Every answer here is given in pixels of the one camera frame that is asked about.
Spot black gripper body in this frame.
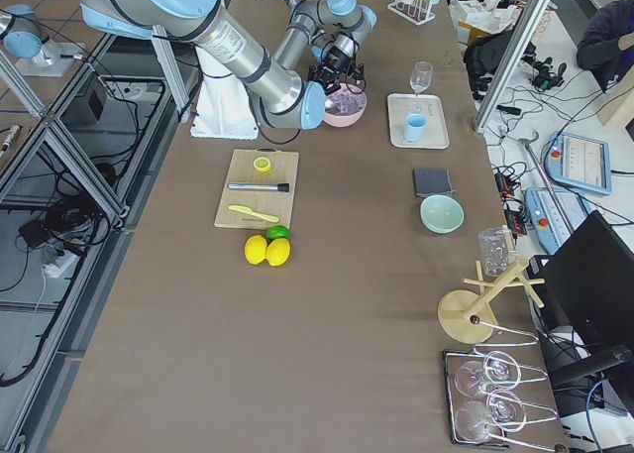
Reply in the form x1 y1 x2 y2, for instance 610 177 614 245
316 33 358 79

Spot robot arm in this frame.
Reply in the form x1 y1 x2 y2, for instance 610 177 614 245
80 0 326 130
273 0 377 95

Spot clear ice cubes pile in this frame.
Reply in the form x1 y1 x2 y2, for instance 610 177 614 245
326 88 367 116

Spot light blue cup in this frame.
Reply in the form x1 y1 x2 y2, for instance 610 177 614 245
403 113 426 143

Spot pink bowl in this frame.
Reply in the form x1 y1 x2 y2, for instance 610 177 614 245
324 84 368 128

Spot clear wine glass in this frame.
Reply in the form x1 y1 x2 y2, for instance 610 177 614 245
409 61 434 96

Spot cream serving tray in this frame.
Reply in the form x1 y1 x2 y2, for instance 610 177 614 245
386 93 450 150

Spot bamboo cutting board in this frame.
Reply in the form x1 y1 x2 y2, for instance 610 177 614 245
214 149 299 229

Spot half lemon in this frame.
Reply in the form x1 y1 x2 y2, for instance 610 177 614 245
253 157 272 173

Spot steel muddler black tip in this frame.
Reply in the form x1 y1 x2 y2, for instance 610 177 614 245
227 182 290 193

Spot grey folded cloth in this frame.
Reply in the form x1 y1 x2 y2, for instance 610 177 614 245
413 168 455 198

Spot yellow plastic knife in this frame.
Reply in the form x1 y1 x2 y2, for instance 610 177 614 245
228 204 279 223

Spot green lime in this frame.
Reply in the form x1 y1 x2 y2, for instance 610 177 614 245
265 225 290 241

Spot pale green bowl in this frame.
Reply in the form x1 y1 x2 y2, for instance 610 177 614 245
420 194 465 234

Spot yellow lemon lower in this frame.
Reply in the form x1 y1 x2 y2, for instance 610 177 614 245
265 238 291 267

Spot yellow lemon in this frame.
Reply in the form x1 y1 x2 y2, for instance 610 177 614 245
244 235 268 265
265 238 291 267

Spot yellow lemon upper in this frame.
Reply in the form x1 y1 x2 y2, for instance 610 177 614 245
244 235 268 265

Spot clear glass mug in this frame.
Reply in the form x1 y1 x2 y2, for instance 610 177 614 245
478 226 511 277

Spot blue teach pendant lower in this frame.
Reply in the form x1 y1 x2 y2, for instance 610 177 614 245
524 187 591 255

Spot blue teach pendant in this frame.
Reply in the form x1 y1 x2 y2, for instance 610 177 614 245
545 132 612 195
524 187 591 255

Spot blue teach pendant upper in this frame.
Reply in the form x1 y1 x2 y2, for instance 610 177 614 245
545 132 612 195

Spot person in dark clothes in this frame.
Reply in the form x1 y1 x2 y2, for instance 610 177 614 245
576 0 633 91

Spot wooden mug tree stand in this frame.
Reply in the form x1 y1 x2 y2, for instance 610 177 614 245
438 231 544 345

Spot black monitor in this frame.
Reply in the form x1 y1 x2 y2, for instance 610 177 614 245
543 211 633 348

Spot hanging wine glass upper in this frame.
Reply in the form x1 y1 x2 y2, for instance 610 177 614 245
454 351 548 398

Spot hanging wine glass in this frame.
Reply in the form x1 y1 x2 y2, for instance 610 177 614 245
454 389 560 444
454 351 548 398

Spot black glass rack tray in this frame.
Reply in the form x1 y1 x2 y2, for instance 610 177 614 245
442 350 510 452

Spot hanging wine glass lower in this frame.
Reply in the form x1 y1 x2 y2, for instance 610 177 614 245
454 389 560 444

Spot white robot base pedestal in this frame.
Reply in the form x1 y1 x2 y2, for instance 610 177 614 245
191 48 259 141

